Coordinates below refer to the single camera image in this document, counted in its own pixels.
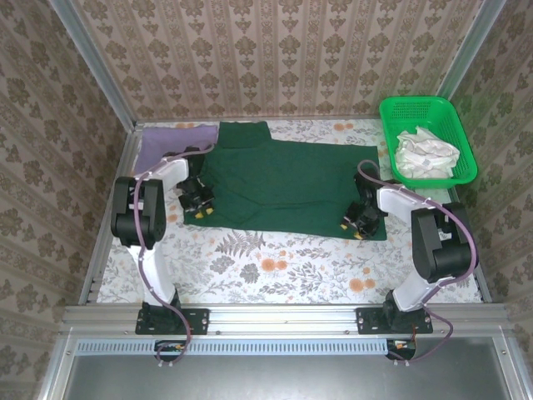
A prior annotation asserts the dark green t-shirt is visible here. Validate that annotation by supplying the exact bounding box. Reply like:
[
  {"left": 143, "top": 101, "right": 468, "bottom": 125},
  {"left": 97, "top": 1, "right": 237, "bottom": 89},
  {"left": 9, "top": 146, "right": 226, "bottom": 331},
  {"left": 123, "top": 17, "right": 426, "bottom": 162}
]
[{"left": 182, "top": 120, "right": 388, "bottom": 242}]

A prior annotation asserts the white t-shirt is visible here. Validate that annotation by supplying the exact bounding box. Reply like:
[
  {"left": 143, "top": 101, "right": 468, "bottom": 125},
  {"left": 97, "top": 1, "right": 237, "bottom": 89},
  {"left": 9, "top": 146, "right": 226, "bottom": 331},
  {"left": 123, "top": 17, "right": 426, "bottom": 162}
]
[{"left": 394, "top": 127, "right": 461, "bottom": 180}]

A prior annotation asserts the green plastic basket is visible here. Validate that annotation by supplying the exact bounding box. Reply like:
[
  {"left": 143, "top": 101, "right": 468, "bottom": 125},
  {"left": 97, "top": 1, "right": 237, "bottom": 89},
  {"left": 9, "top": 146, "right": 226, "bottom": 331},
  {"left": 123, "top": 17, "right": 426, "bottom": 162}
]
[{"left": 378, "top": 96, "right": 479, "bottom": 189}]

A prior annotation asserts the purple folded t-shirt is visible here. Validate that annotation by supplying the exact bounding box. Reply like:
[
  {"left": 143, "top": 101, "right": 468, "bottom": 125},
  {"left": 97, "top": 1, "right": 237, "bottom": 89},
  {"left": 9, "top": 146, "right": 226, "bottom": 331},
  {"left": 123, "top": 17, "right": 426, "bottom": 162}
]
[{"left": 132, "top": 123, "right": 220, "bottom": 175}]

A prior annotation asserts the floral tablecloth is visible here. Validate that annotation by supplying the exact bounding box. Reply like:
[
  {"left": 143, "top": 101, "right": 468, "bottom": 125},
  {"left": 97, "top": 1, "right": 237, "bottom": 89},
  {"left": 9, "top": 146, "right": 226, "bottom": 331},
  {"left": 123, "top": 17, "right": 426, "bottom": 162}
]
[{"left": 97, "top": 118, "right": 484, "bottom": 305}]

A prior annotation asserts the grey metal sheet panel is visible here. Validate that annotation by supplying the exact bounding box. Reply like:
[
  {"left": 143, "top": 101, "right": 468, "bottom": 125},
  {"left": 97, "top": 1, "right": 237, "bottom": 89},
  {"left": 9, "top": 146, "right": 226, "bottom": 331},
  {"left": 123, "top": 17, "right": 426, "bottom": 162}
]
[{"left": 62, "top": 337, "right": 521, "bottom": 400}]

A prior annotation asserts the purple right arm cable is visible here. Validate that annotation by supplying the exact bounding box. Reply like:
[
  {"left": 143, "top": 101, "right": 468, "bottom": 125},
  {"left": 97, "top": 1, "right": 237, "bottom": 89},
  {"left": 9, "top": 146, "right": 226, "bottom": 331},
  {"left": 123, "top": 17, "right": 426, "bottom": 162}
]
[{"left": 356, "top": 159, "right": 480, "bottom": 368}]

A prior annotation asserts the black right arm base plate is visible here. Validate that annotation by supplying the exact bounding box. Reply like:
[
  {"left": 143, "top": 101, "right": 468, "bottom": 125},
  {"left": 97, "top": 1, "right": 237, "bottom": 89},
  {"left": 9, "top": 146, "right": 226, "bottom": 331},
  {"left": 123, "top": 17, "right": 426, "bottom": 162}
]
[{"left": 356, "top": 307, "right": 434, "bottom": 336}]

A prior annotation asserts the aluminium side rail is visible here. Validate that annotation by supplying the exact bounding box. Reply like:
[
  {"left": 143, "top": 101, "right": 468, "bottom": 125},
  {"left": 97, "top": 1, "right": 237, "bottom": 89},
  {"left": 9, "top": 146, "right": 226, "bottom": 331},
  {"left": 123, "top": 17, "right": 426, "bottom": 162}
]
[
  {"left": 426, "top": 118, "right": 492, "bottom": 303},
  {"left": 78, "top": 124, "right": 142, "bottom": 305}
]

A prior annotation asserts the thin aluminium wall rail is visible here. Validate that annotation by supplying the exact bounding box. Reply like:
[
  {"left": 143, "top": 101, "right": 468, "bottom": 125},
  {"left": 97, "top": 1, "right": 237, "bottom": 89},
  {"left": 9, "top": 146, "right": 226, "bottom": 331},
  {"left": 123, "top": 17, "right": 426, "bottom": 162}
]
[{"left": 135, "top": 116, "right": 430, "bottom": 124}]

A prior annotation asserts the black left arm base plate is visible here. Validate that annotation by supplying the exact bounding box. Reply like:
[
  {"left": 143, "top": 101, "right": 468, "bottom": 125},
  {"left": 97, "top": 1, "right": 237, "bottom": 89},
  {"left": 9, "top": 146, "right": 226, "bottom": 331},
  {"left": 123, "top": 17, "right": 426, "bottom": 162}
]
[{"left": 135, "top": 307, "right": 210, "bottom": 337}]

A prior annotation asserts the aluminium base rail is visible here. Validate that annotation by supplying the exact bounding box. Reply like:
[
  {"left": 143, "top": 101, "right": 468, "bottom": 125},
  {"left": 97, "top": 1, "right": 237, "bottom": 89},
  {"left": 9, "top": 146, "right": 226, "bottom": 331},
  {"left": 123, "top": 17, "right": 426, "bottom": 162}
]
[{"left": 62, "top": 302, "right": 511, "bottom": 334}]

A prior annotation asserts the grey slotted cable duct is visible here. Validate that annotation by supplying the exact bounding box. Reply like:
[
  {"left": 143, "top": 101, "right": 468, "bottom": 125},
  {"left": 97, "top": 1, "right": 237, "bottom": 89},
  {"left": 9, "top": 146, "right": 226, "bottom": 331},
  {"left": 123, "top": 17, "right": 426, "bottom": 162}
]
[{"left": 77, "top": 337, "right": 391, "bottom": 356}]

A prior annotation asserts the aluminium frame post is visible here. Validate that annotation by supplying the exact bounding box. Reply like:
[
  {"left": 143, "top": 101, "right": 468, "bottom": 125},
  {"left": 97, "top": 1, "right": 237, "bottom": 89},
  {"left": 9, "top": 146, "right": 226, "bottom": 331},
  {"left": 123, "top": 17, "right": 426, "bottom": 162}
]
[
  {"left": 426, "top": 0, "right": 507, "bottom": 126},
  {"left": 47, "top": 0, "right": 138, "bottom": 130}
]

